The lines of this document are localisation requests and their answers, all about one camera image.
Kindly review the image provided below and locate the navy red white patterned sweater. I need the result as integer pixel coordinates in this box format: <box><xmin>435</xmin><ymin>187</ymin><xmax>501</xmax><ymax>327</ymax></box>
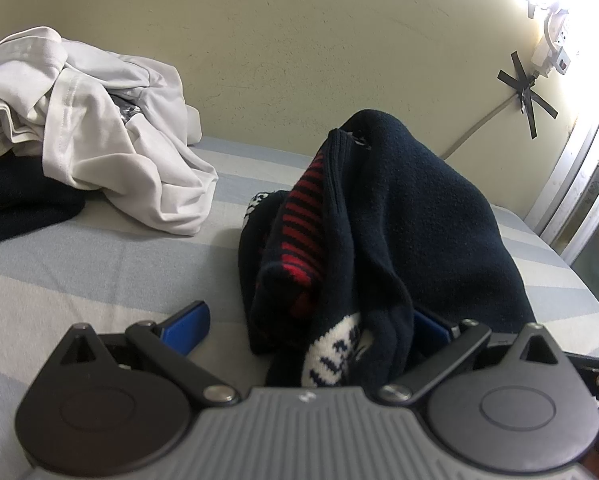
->
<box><xmin>238</xmin><ymin>109</ymin><xmax>538</xmax><ymax>391</ymax></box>

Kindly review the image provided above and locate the dark navy cloth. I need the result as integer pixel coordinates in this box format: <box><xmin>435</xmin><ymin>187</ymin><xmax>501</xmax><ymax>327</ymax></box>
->
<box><xmin>0</xmin><ymin>152</ymin><xmax>86</xmax><ymax>249</ymax></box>

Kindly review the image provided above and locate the white window frame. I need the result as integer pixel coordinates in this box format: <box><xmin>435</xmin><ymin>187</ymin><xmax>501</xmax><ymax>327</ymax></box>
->
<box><xmin>524</xmin><ymin>92</ymin><xmax>599</xmax><ymax>267</ymax></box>

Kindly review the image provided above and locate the white shirt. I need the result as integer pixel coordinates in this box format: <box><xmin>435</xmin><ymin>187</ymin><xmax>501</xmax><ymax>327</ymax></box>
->
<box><xmin>0</xmin><ymin>26</ymin><xmax>219</xmax><ymax>237</ymax></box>

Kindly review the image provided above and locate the black tape cross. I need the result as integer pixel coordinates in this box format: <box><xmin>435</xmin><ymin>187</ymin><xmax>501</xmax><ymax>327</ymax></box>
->
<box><xmin>497</xmin><ymin>51</ymin><xmax>559</xmax><ymax>140</ymax></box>

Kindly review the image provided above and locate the light blue striped bedsheet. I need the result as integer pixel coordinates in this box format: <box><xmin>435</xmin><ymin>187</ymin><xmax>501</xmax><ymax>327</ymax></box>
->
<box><xmin>0</xmin><ymin>135</ymin><xmax>599</xmax><ymax>480</ymax></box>

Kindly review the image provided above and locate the beige wall cable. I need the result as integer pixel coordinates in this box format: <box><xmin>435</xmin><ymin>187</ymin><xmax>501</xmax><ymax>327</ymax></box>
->
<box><xmin>439</xmin><ymin>97</ymin><xmax>523</xmax><ymax>161</ymax></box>

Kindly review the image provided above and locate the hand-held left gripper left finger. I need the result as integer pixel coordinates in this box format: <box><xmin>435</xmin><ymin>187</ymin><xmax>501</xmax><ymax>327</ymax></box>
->
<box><xmin>60</xmin><ymin>301</ymin><xmax>242</xmax><ymax>409</ymax></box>

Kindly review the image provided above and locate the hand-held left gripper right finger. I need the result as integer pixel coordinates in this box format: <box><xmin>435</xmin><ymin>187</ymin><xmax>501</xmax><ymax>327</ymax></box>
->
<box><xmin>379</xmin><ymin>307</ymin><xmax>563</xmax><ymax>407</ymax></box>

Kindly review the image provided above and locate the white power adapter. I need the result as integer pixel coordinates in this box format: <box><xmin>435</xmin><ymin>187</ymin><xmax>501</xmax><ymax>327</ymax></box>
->
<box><xmin>531</xmin><ymin>4</ymin><xmax>573</xmax><ymax>79</ymax></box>

